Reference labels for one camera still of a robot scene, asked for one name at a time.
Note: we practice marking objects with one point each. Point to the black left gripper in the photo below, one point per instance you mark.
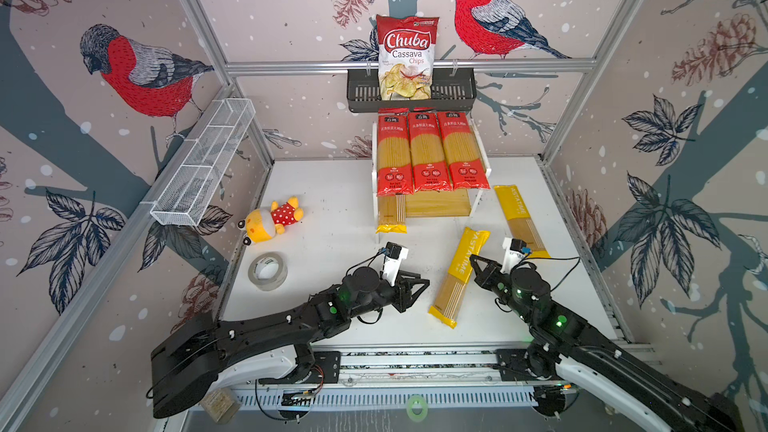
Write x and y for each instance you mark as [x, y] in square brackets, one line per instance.
[402, 291]

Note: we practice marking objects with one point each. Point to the yellow plush toy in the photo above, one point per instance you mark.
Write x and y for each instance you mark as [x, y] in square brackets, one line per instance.
[264, 224]

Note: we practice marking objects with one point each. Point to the black hanging wire basket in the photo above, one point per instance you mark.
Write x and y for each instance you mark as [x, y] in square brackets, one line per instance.
[450, 91]

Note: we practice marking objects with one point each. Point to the Chuba cassava chips bag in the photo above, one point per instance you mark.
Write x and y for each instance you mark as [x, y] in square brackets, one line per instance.
[406, 56]

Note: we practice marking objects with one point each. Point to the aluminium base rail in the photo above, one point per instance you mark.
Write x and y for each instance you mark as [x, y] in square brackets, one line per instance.
[355, 380]

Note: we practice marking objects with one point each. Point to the glass jar left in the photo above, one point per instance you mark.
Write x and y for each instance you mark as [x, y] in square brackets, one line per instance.
[221, 405]

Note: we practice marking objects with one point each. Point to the yellow spaghetti bag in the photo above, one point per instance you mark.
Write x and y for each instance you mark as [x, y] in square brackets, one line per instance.
[519, 219]
[447, 303]
[391, 214]

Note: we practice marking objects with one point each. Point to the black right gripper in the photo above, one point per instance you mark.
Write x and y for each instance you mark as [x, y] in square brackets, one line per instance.
[490, 271]

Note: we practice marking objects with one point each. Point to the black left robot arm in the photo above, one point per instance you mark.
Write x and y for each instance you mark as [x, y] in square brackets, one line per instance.
[187, 363]

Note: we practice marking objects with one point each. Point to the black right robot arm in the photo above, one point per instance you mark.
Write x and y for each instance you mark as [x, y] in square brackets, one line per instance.
[566, 345]

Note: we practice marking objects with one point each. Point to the red spaghetti bag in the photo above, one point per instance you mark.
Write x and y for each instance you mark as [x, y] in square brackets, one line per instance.
[393, 157]
[461, 151]
[427, 154]

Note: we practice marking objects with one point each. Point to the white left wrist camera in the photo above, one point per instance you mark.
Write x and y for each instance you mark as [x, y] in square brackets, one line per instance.
[394, 255]

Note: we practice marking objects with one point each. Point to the wooden two-tier shelf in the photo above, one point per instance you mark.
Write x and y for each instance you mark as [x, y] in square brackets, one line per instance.
[460, 203]

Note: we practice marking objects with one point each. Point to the clear tape roll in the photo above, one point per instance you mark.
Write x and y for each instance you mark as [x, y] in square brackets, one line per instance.
[267, 272]

